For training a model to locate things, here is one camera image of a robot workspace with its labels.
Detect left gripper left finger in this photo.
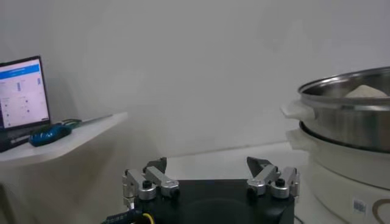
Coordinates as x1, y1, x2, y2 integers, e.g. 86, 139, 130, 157
121, 156, 180, 211

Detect white side table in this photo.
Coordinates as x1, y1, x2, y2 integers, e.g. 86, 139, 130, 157
0, 111, 129, 224

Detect blue computer mouse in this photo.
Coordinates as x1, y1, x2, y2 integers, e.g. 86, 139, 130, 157
29, 124, 73, 147

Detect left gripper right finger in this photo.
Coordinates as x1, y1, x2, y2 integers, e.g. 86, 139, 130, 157
246, 156, 301, 200

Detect white electric cooker base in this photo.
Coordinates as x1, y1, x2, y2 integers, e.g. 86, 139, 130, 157
286, 121, 390, 224

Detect black laptop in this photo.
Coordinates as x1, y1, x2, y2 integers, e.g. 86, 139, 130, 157
0, 55, 51, 153

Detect white steamed baozi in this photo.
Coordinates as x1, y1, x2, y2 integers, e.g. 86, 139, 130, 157
344, 84, 389, 99

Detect stainless steel steamer basket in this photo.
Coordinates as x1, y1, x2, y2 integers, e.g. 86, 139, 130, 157
280, 66, 390, 153

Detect green handled scissors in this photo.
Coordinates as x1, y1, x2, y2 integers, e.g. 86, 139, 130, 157
53, 114, 114, 128

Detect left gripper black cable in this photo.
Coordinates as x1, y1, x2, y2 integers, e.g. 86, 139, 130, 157
102, 208, 155, 224

